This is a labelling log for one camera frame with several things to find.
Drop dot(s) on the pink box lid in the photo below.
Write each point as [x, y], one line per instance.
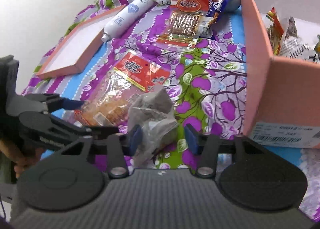
[73, 54]

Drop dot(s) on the grey clear plastic bag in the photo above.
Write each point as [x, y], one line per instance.
[154, 112]

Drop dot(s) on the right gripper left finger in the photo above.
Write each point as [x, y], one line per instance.
[119, 146]

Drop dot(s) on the red label dried tofu pack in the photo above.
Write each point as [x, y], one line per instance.
[131, 77]

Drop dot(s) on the white shrimp snack packet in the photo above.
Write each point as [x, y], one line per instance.
[300, 40]

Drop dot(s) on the green orange snack bag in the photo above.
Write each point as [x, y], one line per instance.
[274, 30]

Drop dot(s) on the floral purple bedspread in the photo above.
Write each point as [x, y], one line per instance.
[207, 86]

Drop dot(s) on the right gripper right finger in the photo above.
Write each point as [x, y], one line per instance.
[206, 147]

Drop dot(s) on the white spray bottle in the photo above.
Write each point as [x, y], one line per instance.
[118, 24]

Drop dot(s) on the person's left hand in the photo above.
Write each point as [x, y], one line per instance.
[15, 155]

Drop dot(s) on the orange label meat snack pack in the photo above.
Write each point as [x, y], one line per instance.
[183, 27]

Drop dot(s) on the pink cardboard box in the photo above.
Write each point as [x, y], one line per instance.
[282, 107]

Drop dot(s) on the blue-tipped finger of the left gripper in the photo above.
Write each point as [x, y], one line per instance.
[68, 104]

